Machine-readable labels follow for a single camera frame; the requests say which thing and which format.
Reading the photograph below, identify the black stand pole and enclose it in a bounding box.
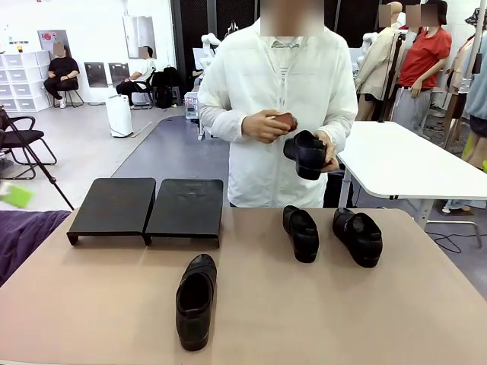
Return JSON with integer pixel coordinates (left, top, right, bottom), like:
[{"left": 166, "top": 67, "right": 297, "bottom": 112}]
[{"left": 378, "top": 32, "right": 406, "bottom": 123}]

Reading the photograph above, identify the purple cloth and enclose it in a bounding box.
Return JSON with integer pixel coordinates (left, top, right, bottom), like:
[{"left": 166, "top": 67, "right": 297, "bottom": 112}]
[{"left": 0, "top": 208, "right": 72, "bottom": 286}]

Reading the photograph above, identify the seated person in black shirt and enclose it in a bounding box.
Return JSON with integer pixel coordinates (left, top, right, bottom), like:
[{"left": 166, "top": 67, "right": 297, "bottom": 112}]
[{"left": 43, "top": 43, "right": 81, "bottom": 110}]

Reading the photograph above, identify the seated person in white shirt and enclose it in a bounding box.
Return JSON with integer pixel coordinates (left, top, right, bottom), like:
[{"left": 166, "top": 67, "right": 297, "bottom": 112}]
[{"left": 116, "top": 45, "right": 157, "bottom": 110}]

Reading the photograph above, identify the black leather shoe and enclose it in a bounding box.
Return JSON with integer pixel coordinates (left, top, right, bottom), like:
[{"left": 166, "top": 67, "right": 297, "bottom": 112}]
[
  {"left": 283, "top": 129, "right": 328, "bottom": 182},
  {"left": 332, "top": 208, "right": 384, "bottom": 268},
  {"left": 282, "top": 205, "right": 320, "bottom": 264},
  {"left": 174, "top": 253, "right": 218, "bottom": 351}
]

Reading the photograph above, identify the black hat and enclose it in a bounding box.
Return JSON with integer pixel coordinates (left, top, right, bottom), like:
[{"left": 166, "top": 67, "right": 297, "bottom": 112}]
[{"left": 464, "top": 7, "right": 487, "bottom": 27}]

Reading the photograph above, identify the mannequin in beige coat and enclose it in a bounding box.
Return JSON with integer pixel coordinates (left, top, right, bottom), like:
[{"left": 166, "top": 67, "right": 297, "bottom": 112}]
[{"left": 353, "top": 2, "right": 406, "bottom": 122}]

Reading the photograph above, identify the white table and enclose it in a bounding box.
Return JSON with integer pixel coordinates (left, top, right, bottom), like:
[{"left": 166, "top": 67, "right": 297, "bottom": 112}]
[{"left": 336, "top": 120, "right": 487, "bottom": 248}]

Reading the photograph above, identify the dark red phone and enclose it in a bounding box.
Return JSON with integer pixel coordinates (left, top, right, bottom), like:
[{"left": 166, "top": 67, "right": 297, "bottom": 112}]
[{"left": 272, "top": 113, "right": 299, "bottom": 133}]

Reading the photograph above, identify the black armchair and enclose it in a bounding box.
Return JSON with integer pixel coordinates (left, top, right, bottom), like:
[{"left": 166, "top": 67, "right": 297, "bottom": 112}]
[{"left": 0, "top": 116, "right": 58, "bottom": 179}]

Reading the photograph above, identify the mannequin in blue top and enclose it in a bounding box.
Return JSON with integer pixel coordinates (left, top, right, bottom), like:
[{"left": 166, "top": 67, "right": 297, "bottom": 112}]
[{"left": 462, "top": 62, "right": 487, "bottom": 172}]

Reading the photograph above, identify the black metal chair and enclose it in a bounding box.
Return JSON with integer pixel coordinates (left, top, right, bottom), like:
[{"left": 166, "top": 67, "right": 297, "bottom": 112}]
[{"left": 53, "top": 79, "right": 85, "bottom": 108}]

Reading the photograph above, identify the black shoe stand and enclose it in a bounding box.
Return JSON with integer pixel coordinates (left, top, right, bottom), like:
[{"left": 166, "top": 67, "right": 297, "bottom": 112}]
[
  {"left": 66, "top": 177, "right": 157, "bottom": 247},
  {"left": 143, "top": 178, "right": 224, "bottom": 249}
]

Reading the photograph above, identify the person's left hand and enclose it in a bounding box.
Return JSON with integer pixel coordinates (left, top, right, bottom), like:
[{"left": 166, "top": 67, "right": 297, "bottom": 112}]
[{"left": 314, "top": 130, "right": 342, "bottom": 173}]

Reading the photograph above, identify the grey panel with red signs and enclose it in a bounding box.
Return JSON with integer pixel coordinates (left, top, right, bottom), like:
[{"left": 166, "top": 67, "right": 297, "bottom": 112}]
[{"left": 37, "top": 30, "right": 72, "bottom": 64}]

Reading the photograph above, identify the black backpack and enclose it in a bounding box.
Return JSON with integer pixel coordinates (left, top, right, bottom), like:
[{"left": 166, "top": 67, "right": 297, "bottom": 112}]
[{"left": 151, "top": 65, "right": 182, "bottom": 110}]

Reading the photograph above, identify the silver rack pole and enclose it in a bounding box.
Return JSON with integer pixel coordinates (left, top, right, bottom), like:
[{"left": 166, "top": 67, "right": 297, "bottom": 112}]
[{"left": 466, "top": 0, "right": 484, "bottom": 94}]

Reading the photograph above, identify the black floor cable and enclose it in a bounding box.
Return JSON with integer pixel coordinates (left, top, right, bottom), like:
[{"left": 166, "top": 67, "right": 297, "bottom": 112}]
[{"left": 433, "top": 230, "right": 487, "bottom": 255}]

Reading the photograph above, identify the black office chair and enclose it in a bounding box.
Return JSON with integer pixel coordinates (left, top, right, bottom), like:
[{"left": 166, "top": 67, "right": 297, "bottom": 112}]
[{"left": 129, "top": 68, "right": 158, "bottom": 110}]

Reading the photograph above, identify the silver wall cabinet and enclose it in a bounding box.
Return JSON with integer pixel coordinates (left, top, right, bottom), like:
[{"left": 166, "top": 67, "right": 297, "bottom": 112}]
[{"left": 122, "top": 15, "right": 158, "bottom": 60}]

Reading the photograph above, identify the beige hanging garment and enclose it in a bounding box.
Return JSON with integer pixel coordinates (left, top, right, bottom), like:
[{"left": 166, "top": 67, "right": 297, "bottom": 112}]
[{"left": 445, "top": 36, "right": 475, "bottom": 96}]

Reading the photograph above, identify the right forearm in white sleeve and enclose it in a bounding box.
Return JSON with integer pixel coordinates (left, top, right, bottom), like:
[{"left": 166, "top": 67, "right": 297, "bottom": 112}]
[{"left": 197, "top": 102, "right": 248, "bottom": 144}]

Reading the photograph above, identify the left forearm in white sleeve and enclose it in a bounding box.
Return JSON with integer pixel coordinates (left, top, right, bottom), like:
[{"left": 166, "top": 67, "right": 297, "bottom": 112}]
[{"left": 321, "top": 109, "right": 358, "bottom": 149}]

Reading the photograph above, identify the white drawer cabinet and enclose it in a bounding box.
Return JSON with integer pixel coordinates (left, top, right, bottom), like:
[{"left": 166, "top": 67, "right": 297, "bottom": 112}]
[{"left": 0, "top": 51, "right": 51, "bottom": 113}]

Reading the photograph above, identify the computer case with lights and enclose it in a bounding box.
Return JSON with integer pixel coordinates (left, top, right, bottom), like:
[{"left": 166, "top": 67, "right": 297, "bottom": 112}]
[{"left": 184, "top": 92, "right": 202, "bottom": 122}]

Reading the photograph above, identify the silver wall plate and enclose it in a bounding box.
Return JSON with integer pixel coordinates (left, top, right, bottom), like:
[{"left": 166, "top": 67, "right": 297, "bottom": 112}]
[
  {"left": 108, "top": 62, "right": 130, "bottom": 87},
  {"left": 83, "top": 62, "right": 107, "bottom": 89}
]

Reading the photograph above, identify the person in white jacket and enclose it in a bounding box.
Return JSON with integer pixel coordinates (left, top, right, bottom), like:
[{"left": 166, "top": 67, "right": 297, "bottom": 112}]
[{"left": 197, "top": 14, "right": 358, "bottom": 209}]

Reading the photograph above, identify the person's right hand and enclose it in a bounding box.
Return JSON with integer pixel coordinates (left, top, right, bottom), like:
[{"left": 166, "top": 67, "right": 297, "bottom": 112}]
[{"left": 242, "top": 109, "right": 289, "bottom": 144}]

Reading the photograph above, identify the grey background desk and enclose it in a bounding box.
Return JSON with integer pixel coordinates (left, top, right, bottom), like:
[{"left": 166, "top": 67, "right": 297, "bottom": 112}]
[{"left": 189, "top": 85, "right": 216, "bottom": 142}]

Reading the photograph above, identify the white air purifier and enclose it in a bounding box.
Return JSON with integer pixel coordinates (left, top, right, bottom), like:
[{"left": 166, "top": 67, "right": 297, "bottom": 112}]
[{"left": 105, "top": 94, "right": 134, "bottom": 138}]

